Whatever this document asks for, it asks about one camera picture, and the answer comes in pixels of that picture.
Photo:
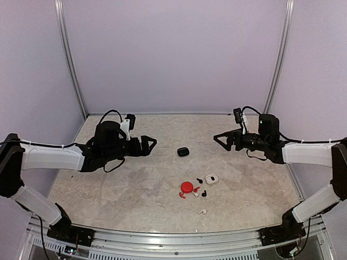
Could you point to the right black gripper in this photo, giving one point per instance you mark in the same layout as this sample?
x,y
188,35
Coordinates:
x,y
230,136

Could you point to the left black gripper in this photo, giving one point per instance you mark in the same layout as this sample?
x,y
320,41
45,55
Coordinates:
x,y
145,150

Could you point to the black earbud charging case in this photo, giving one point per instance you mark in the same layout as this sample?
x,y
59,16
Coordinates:
x,y
183,152

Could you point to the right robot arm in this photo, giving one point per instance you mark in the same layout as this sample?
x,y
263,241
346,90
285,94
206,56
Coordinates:
x,y
280,150

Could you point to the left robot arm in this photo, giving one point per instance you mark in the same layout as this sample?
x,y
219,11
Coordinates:
x,y
111,141

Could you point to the white earbud charging case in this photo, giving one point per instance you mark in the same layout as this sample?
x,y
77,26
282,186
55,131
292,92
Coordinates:
x,y
211,179

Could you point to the red round charging case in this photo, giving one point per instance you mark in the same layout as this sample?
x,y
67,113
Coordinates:
x,y
187,187

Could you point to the red earbud left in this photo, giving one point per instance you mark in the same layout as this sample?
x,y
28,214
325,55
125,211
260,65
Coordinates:
x,y
181,194

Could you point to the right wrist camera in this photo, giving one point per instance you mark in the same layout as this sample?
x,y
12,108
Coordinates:
x,y
238,115

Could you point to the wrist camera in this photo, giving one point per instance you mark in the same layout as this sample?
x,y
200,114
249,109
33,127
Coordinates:
x,y
238,115
127,125

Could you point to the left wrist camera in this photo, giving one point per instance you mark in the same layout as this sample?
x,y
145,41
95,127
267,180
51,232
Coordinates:
x,y
127,125

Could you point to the front aluminium rail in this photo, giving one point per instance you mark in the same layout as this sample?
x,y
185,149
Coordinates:
x,y
114,244

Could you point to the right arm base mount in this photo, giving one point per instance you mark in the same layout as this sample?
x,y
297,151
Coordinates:
x,y
277,234

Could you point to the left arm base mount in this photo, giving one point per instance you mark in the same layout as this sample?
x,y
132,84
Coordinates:
x,y
72,234

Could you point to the right aluminium frame post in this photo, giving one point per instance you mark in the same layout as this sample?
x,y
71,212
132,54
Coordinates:
x,y
285,34

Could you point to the aluminium frame post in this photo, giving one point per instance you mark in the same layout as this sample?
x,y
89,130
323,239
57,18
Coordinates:
x,y
61,21
285,34

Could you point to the left aluminium frame post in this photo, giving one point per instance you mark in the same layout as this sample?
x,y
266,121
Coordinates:
x,y
61,21

